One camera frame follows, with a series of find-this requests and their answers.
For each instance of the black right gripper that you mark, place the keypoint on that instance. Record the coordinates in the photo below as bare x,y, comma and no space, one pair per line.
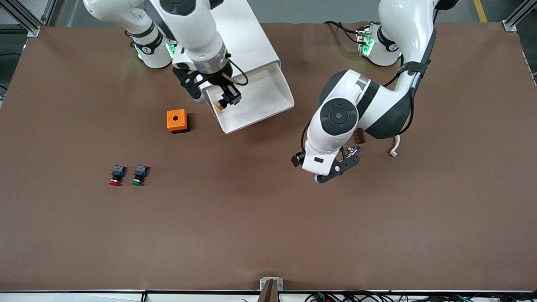
220,80

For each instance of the yellow mushroom push button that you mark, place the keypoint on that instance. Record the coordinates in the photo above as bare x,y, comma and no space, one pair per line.
218,107

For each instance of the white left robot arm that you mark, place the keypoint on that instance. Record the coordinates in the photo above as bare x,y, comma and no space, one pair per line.
323,151

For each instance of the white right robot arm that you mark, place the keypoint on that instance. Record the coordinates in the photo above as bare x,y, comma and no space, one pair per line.
188,25

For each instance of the green mushroom push button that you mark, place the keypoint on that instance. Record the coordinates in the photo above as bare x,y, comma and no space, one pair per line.
140,171

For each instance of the red mushroom push button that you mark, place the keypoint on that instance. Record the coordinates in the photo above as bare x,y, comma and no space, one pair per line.
118,171

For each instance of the small silver metal part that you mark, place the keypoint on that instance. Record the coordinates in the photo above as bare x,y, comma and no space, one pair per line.
353,150

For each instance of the brown terminal block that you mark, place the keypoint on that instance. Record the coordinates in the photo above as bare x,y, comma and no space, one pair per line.
359,136

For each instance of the brown table cover mat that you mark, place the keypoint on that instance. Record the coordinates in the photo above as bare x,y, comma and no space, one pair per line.
268,218

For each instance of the orange button enclosure box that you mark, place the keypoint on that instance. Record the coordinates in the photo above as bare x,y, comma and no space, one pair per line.
171,121

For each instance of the white curved plastic bracket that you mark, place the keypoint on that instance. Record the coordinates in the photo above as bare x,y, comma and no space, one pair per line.
394,151

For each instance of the grey metal bracket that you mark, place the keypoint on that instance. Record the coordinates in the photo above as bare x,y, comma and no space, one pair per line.
264,283

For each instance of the brown post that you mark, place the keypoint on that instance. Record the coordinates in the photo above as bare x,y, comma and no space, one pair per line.
268,293

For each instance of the aluminium frame profile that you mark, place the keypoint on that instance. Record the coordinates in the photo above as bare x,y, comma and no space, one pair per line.
509,25
31,27

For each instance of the white table edge rail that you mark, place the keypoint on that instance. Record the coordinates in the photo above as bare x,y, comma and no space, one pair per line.
84,297

